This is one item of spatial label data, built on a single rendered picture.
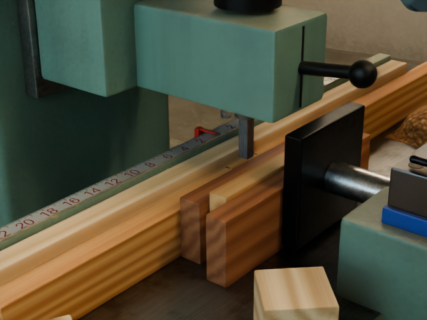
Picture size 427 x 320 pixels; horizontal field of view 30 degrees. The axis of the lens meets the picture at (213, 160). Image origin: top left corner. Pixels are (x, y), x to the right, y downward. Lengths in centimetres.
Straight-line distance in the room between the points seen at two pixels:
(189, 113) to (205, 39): 282
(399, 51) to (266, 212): 365
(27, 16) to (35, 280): 25
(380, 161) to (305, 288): 30
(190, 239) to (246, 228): 5
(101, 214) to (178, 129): 269
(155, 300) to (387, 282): 15
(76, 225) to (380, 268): 20
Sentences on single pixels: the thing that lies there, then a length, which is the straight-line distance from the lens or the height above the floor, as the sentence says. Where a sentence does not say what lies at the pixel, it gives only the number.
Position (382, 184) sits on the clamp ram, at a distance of 58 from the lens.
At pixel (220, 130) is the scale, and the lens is 67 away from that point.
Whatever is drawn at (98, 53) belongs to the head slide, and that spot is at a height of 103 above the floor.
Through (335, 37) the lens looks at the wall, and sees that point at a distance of 431.
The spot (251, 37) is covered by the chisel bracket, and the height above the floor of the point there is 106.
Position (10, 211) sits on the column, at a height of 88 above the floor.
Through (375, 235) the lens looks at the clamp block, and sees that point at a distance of 52.
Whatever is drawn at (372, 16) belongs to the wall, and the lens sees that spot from 420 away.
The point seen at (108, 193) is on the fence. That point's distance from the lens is 58.
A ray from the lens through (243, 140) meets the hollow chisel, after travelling 64.
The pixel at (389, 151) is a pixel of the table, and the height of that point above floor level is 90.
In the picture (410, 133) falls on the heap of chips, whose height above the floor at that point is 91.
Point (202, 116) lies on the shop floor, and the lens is 338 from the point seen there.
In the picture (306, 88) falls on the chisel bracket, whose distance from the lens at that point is 60.
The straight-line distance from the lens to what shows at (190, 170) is 62.
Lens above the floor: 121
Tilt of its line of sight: 24 degrees down
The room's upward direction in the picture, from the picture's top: straight up
